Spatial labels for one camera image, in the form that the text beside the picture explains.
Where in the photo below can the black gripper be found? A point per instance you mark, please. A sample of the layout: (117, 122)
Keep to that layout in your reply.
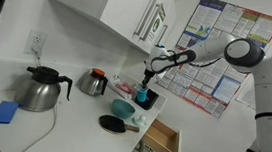
(148, 74)

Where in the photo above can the light blue plastic cup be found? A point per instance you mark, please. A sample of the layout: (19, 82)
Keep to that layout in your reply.
(141, 94)

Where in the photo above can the teal green bowl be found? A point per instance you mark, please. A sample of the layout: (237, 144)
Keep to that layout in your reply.
(122, 108)

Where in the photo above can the black plastic bin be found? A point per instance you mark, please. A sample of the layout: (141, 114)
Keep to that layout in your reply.
(152, 101)

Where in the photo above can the pink packets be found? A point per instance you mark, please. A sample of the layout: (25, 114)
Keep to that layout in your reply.
(124, 87)

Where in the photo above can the white packets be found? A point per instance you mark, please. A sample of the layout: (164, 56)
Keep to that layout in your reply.
(116, 78)

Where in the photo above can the black ping-pong paddle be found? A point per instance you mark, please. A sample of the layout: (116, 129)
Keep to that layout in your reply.
(112, 123)

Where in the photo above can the silver carafe with orange lid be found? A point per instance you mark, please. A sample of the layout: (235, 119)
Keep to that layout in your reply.
(90, 83)

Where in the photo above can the wooden drawer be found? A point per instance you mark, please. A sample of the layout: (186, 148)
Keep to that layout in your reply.
(162, 140)

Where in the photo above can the green and white sign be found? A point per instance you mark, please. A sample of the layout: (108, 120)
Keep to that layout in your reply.
(158, 20)

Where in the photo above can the large silver coffee carafe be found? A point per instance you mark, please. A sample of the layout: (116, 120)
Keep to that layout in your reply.
(37, 92)

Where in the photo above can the blue sponge cloth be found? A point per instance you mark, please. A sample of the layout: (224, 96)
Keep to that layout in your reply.
(4, 112)

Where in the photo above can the large colourful wall poster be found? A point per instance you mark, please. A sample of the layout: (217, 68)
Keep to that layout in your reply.
(209, 75)

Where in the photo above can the white wall cabinet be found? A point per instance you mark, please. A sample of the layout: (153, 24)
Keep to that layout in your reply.
(119, 10)

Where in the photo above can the white wall outlet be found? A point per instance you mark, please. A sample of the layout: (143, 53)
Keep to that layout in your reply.
(35, 40)

